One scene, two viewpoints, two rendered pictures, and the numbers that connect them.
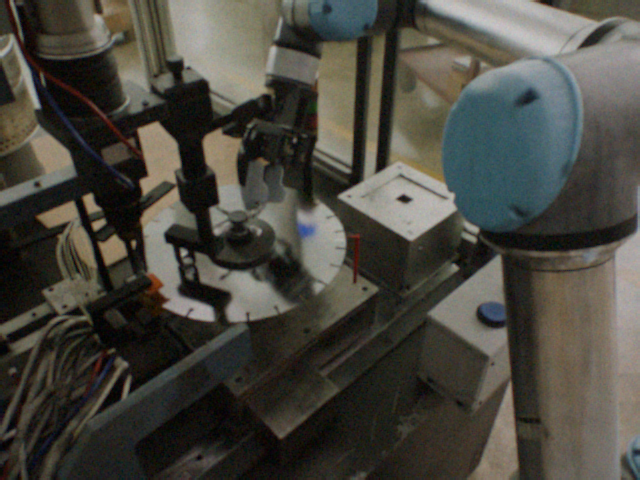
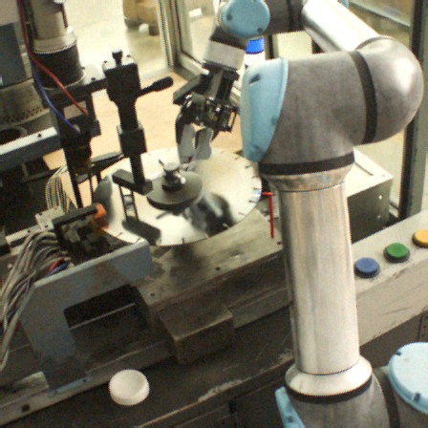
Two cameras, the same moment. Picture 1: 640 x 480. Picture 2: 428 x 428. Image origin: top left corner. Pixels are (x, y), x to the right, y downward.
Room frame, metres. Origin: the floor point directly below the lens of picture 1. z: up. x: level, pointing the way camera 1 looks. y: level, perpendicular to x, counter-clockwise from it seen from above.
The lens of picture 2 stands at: (-0.30, -0.30, 1.65)
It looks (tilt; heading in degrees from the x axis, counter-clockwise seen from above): 37 degrees down; 20
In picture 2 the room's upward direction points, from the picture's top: 7 degrees counter-clockwise
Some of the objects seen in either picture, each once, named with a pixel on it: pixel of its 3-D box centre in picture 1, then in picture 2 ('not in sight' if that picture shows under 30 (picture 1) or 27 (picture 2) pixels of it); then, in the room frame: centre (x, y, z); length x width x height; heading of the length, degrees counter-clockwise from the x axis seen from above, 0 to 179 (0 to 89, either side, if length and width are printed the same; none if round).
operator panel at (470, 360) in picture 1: (500, 319); (388, 279); (0.61, -0.31, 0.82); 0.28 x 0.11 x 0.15; 133
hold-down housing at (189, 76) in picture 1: (189, 139); (125, 103); (0.59, 0.15, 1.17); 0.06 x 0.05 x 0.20; 124
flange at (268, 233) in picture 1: (240, 236); (173, 184); (0.66, 0.11, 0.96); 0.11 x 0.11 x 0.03
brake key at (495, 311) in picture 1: (493, 315); (366, 268); (0.55, -0.27, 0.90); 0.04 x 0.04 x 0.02
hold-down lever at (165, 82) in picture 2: (221, 112); (146, 85); (0.59, 0.11, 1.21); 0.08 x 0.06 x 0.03; 133
